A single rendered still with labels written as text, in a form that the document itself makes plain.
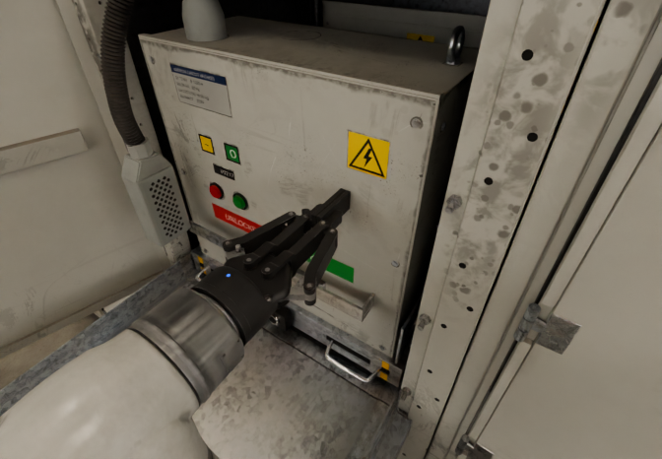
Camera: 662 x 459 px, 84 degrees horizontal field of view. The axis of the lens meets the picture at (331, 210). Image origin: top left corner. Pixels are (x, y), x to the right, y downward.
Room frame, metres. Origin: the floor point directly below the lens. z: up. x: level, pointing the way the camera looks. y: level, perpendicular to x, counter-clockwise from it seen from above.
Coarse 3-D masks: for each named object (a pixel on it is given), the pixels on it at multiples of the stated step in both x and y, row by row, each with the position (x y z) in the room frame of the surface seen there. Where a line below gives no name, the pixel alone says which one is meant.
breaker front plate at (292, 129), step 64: (192, 64) 0.56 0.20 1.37; (256, 64) 0.49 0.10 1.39; (192, 128) 0.58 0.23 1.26; (256, 128) 0.50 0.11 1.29; (320, 128) 0.43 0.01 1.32; (384, 128) 0.39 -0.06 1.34; (192, 192) 0.61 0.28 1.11; (256, 192) 0.51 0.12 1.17; (320, 192) 0.44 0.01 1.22; (384, 192) 0.38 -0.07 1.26; (384, 256) 0.38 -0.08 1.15; (384, 320) 0.37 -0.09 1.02
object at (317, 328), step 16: (192, 256) 0.63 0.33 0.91; (208, 256) 0.61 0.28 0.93; (288, 304) 0.47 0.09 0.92; (304, 320) 0.45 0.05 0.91; (320, 320) 0.43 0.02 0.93; (320, 336) 0.43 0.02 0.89; (336, 336) 0.41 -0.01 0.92; (352, 336) 0.40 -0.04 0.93; (352, 352) 0.39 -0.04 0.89; (368, 352) 0.37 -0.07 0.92; (368, 368) 0.37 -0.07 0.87; (384, 368) 0.35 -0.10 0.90; (400, 368) 0.34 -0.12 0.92
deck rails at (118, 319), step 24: (144, 288) 0.53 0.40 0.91; (168, 288) 0.57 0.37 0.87; (120, 312) 0.47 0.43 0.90; (144, 312) 0.51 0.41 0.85; (96, 336) 0.43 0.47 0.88; (48, 360) 0.36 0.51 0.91; (24, 384) 0.32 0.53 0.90; (0, 408) 0.29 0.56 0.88; (384, 408) 0.30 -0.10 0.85; (360, 432) 0.26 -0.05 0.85; (384, 432) 0.26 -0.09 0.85; (360, 456) 0.23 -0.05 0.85
